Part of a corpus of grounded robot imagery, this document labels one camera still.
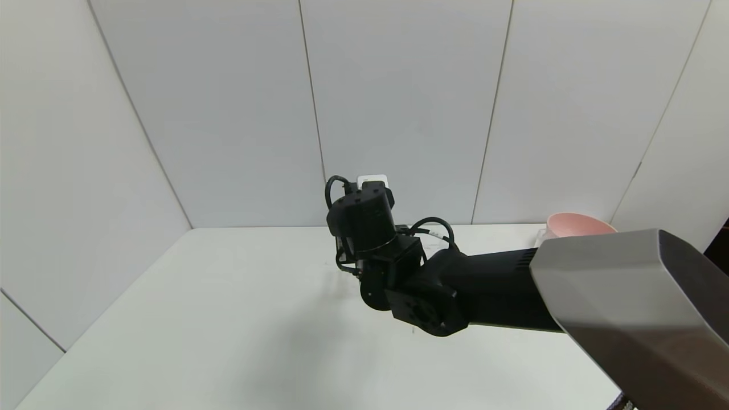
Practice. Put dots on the pink bowl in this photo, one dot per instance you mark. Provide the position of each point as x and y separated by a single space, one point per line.
575 223

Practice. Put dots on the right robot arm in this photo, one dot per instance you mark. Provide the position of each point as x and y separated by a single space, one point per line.
495 285

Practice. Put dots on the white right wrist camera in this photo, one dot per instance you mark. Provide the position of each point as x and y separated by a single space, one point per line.
373 179

